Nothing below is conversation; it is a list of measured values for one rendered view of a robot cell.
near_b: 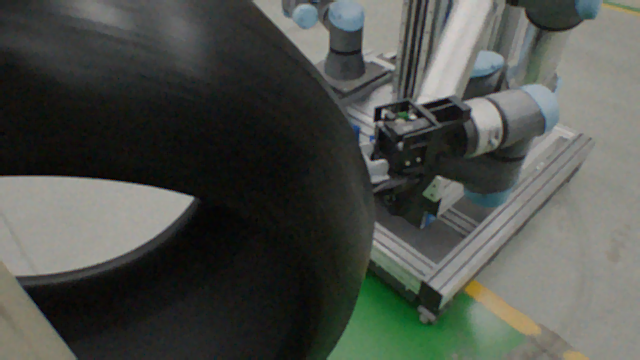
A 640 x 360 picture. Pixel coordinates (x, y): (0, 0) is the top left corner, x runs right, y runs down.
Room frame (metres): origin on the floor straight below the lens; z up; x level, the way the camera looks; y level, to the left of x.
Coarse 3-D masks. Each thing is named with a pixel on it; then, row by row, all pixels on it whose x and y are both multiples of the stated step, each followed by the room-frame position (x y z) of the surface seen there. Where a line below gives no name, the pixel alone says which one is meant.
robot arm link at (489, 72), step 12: (480, 60) 1.09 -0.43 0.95; (492, 60) 1.08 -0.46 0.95; (480, 72) 1.05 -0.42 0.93; (492, 72) 1.05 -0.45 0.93; (504, 72) 1.05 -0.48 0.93; (468, 84) 1.06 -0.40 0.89; (480, 84) 1.04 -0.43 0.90; (492, 84) 1.03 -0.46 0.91; (468, 96) 1.05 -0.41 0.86; (480, 96) 1.04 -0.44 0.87
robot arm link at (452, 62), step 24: (456, 0) 0.82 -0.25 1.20; (480, 0) 0.79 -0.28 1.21; (504, 0) 0.80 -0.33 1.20; (456, 24) 0.75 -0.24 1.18; (480, 24) 0.75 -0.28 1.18; (456, 48) 0.71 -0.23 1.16; (480, 48) 0.73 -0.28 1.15; (432, 72) 0.68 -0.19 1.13; (456, 72) 0.67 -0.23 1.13; (432, 96) 0.63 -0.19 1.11
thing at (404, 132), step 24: (456, 96) 0.50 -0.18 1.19; (384, 120) 0.47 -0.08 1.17; (408, 120) 0.47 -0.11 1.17; (432, 120) 0.44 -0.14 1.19; (456, 120) 0.47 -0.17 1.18; (384, 144) 0.45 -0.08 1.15; (408, 144) 0.41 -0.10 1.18; (432, 144) 0.43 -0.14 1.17; (456, 144) 0.47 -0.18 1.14; (408, 168) 0.42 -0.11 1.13
